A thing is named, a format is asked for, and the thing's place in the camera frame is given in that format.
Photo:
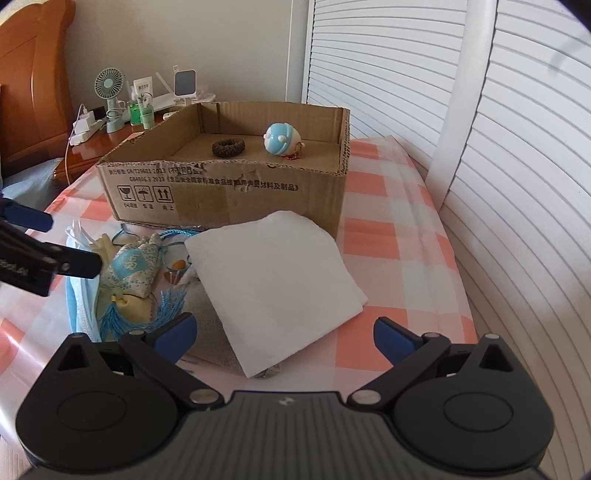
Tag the white stand with blue panel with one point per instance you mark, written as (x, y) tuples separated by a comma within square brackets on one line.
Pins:
[(185, 83)]

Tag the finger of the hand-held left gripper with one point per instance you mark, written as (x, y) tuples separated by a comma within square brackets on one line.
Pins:
[(27, 216), (76, 264)]

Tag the white door post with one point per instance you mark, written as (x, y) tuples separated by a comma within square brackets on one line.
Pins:
[(455, 115)]

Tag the blue face mask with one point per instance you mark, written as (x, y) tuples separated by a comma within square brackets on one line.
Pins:
[(83, 304)]

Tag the green liquid bottle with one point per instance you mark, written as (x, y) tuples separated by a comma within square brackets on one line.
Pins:
[(135, 113)]

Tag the white louvered door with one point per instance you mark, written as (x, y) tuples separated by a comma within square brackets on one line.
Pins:
[(378, 60), (531, 184)]

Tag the white tube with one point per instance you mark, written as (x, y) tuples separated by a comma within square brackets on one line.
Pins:
[(142, 87)]

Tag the wooden bed headboard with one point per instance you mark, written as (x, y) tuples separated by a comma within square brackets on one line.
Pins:
[(32, 69)]

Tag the small orange ornament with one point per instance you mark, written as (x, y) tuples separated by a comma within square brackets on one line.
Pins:
[(175, 265)]

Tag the white charger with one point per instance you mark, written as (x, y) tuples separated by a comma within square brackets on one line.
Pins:
[(83, 121)]

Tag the blue floral sachet bag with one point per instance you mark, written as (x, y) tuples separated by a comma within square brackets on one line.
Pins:
[(131, 270)]

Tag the wooden nightstand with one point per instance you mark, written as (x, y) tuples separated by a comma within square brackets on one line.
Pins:
[(92, 152)]

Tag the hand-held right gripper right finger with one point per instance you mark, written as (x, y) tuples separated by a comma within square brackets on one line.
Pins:
[(392, 339)]

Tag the green desk fan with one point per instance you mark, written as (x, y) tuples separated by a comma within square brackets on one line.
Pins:
[(107, 83)]

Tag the grey fabric pouch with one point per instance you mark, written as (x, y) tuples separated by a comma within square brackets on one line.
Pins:
[(212, 337)]

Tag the floral sachet with blue tassel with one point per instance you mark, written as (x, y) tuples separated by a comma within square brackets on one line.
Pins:
[(120, 324)]

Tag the blue bedding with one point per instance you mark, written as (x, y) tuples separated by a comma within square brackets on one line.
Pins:
[(27, 177)]

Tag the orange white checked tablecloth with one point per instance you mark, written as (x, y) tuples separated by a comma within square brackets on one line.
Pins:
[(392, 240)]

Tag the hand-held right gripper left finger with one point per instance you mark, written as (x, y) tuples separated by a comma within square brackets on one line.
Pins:
[(178, 334)]

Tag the white power strip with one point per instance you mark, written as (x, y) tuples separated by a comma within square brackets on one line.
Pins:
[(85, 131)]

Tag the blue white plush ball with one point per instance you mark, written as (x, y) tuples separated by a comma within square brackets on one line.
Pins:
[(279, 136)]

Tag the brown cardboard box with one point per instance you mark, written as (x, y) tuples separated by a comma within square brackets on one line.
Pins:
[(231, 203)]

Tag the white router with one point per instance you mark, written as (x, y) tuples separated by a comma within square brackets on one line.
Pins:
[(161, 102)]

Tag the brown hair scrunchie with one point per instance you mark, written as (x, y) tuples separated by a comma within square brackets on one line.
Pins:
[(221, 152)]

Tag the yellow cloth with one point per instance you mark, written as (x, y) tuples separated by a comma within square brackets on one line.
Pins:
[(131, 307)]

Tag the green pump bottle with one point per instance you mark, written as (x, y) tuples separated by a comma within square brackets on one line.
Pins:
[(147, 113)]

